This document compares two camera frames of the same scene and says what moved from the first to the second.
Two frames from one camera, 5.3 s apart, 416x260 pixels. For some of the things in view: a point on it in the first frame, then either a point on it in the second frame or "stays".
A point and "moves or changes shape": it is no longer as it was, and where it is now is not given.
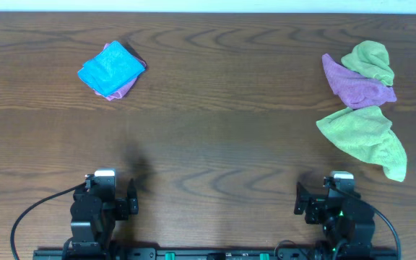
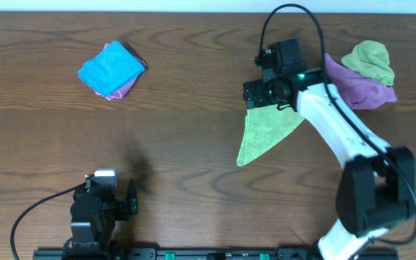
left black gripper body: [126, 206] stays
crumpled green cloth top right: [371, 58] stays
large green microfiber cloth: [365, 133] moves or changes shape
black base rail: [216, 253] stays
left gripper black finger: [131, 191] stays
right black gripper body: [316, 214] → [263, 94]
